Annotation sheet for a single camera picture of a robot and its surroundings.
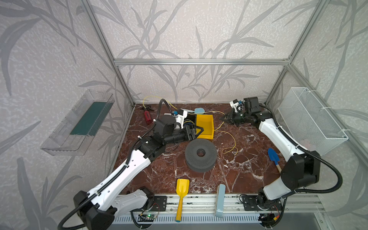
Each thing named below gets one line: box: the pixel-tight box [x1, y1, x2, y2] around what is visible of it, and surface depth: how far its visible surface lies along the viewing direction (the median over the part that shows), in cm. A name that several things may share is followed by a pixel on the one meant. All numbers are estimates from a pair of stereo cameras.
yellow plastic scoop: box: [175, 178, 190, 223], surface depth 79 cm
